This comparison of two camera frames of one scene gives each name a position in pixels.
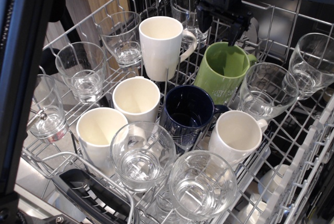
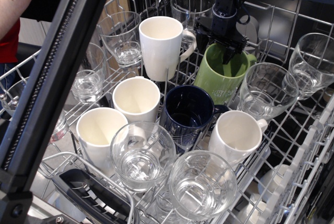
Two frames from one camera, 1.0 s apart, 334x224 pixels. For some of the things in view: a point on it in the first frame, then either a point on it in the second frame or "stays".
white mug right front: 236,134 stays
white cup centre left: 138,98 stays
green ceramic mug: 221,71 stays
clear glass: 47,121 -> 10,107
